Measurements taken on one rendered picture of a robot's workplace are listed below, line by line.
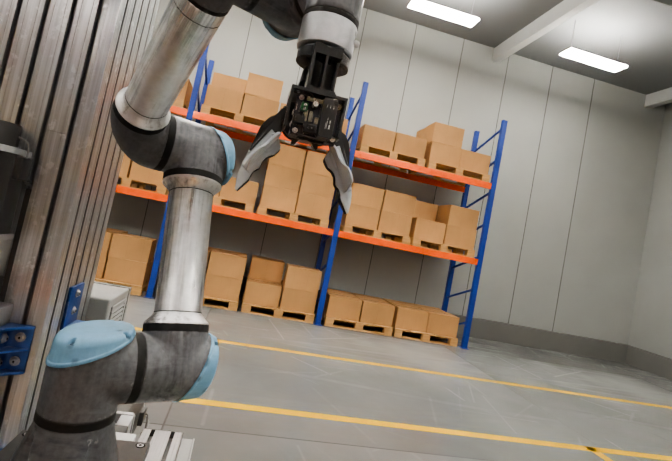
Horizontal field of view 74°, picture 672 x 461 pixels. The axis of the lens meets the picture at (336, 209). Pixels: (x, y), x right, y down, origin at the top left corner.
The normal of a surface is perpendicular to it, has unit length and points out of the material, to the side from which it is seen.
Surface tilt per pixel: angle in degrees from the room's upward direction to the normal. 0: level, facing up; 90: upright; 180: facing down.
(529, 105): 90
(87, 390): 90
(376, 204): 90
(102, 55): 90
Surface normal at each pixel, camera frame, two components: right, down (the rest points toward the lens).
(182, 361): 0.63, -0.23
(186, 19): -0.19, 0.69
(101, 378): 0.60, 0.07
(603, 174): 0.20, -0.02
